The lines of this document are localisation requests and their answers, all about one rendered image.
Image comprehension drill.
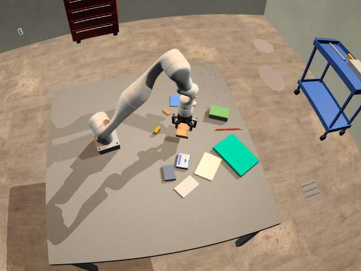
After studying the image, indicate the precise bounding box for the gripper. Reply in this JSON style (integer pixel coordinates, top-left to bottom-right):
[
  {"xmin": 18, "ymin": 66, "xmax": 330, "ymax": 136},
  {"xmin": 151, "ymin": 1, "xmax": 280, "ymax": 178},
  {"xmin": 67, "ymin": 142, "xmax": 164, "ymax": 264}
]
[{"xmin": 171, "ymin": 113, "xmax": 199, "ymax": 132}]

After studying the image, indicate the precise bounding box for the covered wooden puzzle box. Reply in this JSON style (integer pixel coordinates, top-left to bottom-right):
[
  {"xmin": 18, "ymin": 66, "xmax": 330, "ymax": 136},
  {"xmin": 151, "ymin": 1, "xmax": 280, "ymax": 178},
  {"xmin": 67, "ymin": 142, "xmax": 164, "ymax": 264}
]
[{"xmin": 175, "ymin": 123, "xmax": 190, "ymax": 140}]

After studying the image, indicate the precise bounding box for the green block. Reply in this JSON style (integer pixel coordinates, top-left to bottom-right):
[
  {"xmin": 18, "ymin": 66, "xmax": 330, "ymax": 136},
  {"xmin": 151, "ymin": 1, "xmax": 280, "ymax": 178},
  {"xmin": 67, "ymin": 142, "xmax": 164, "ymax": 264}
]
[{"xmin": 208, "ymin": 104, "xmax": 230, "ymax": 123}]

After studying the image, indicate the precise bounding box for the blue white card box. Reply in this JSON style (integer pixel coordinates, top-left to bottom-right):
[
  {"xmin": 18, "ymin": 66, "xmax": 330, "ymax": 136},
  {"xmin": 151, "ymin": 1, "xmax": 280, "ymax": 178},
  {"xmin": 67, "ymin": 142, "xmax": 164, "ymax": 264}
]
[{"xmin": 175, "ymin": 152, "xmax": 191, "ymax": 171}]

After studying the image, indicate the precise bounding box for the cream paper pad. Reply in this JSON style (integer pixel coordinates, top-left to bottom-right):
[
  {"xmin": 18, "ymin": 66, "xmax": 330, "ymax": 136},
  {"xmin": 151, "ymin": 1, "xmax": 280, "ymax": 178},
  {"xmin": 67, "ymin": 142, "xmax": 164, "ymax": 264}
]
[{"xmin": 193, "ymin": 151, "xmax": 223, "ymax": 181}]

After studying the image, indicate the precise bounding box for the slate grey book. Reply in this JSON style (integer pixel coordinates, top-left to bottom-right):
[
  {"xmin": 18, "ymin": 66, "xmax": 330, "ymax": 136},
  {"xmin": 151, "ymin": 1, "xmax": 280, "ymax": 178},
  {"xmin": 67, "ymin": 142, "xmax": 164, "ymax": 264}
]
[{"xmin": 161, "ymin": 164, "xmax": 177, "ymax": 182}]

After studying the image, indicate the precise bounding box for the teal green book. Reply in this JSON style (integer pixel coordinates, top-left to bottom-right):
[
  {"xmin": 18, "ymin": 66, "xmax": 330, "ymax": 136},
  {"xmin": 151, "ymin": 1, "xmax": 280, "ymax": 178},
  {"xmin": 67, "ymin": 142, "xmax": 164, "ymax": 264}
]
[{"xmin": 213, "ymin": 133, "xmax": 260, "ymax": 178}]

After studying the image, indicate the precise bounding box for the pale white pad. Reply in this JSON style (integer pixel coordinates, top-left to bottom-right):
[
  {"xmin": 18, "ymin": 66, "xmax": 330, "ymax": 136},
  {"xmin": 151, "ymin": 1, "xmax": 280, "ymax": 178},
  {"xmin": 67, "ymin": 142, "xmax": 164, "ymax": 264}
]
[{"xmin": 173, "ymin": 175, "xmax": 200, "ymax": 199}]

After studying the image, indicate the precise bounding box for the grey table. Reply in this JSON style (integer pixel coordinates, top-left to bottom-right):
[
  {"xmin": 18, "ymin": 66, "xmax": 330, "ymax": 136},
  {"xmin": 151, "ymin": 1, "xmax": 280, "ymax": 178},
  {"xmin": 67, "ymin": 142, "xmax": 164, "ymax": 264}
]
[{"xmin": 46, "ymin": 63, "xmax": 282, "ymax": 271}]

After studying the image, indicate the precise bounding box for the dark red drawer cabinet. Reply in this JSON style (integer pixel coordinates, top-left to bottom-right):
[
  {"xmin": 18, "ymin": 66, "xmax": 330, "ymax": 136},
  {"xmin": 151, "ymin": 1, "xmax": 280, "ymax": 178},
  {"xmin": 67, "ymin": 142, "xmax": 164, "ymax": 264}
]
[{"xmin": 63, "ymin": 0, "xmax": 120, "ymax": 43}]

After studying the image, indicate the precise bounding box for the dark red drawer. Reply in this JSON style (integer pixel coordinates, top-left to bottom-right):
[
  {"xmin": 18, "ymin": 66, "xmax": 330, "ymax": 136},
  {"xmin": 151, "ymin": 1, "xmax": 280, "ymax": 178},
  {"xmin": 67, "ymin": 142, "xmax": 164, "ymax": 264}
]
[
  {"xmin": 65, "ymin": 1, "xmax": 117, "ymax": 15},
  {"xmin": 68, "ymin": 10, "xmax": 118, "ymax": 25},
  {"xmin": 70, "ymin": 19, "xmax": 119, "ymax": 35}
]

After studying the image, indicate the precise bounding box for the blue wheeled cart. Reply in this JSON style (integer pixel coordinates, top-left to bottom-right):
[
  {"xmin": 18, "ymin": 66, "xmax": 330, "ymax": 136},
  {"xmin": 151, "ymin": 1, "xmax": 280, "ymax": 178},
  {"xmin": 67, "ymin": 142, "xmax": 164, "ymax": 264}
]
[{"xmin": 293, "ymin": 37, "xmax": 361, "ymax": 141}]

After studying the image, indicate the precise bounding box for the grey rod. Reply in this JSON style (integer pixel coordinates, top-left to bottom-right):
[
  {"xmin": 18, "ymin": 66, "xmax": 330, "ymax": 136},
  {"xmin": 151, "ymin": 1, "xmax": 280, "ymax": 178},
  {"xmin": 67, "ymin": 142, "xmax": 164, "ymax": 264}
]
[{"xmin": 328, "ymin": 42, "xmax": 346, "ymax": 61}]

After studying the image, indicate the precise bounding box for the beige box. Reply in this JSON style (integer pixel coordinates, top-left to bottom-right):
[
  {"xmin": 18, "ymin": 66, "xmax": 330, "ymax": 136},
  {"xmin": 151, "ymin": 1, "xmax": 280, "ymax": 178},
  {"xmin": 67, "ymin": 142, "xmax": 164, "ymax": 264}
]
[{"xmin": 346, "ymin": 58, "xmax": 361, "ymax": 80}]

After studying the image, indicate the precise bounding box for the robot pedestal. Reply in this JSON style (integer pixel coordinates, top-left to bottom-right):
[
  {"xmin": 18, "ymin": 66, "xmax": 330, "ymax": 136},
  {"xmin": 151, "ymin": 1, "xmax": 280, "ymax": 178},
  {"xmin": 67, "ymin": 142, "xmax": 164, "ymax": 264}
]
[{"xmin": 95, "ymin": 132, "xmax": 121, "ymax": 155}]

